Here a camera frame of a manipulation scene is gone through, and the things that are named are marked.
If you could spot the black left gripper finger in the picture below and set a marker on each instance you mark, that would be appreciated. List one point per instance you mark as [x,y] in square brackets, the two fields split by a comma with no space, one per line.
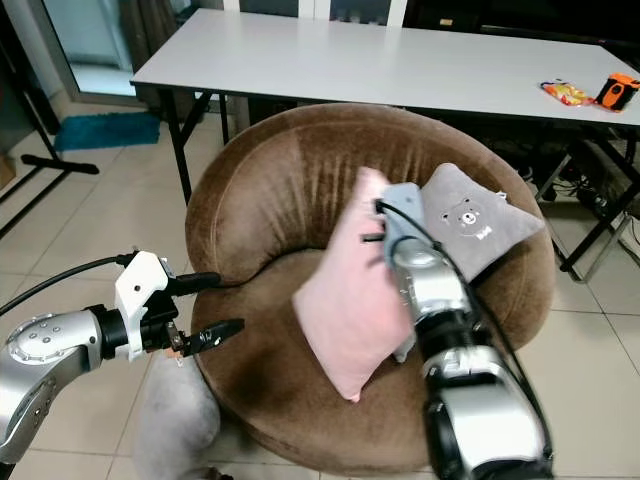
[195,282]
[212,337]

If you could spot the pink pillow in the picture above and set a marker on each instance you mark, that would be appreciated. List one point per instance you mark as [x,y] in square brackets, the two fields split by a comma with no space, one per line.
[350,300]

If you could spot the plain grey pillow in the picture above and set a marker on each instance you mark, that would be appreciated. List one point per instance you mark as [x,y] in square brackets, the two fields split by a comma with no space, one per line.
[175,425]

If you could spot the grey pillow with bear print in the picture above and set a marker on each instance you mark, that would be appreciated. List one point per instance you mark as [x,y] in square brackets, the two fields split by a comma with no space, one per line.
[480,215]

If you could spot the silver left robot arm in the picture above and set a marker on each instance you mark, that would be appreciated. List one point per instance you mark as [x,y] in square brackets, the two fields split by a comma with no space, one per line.
[40,370]

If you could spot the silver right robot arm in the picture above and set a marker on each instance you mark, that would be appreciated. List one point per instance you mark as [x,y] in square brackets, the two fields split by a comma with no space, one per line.
[490,410]

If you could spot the brown round velvet sofa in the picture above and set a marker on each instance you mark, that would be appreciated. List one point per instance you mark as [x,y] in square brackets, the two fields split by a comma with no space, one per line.
[270,200]

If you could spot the blue floor mat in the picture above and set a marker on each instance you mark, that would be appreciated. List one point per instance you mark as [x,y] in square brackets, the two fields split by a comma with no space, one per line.
[108,130]

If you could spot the white table with black legs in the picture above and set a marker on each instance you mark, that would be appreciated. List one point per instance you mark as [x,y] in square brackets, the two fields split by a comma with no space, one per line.
[360,65]

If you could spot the black metal rack stand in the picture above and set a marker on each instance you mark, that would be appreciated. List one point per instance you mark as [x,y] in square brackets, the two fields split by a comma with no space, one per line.
[65,163]

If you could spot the orange snack packet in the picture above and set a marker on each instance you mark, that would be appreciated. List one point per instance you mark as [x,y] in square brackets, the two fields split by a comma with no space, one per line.
[566,93]

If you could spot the orange and black device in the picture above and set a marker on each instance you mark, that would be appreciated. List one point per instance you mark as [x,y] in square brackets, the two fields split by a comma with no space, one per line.
[617,91]

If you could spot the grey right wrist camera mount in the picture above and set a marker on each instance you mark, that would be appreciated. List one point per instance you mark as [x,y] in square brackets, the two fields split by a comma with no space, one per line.
[400,222]

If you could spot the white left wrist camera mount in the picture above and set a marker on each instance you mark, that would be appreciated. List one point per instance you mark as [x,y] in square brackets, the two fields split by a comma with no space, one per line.
[140,285]

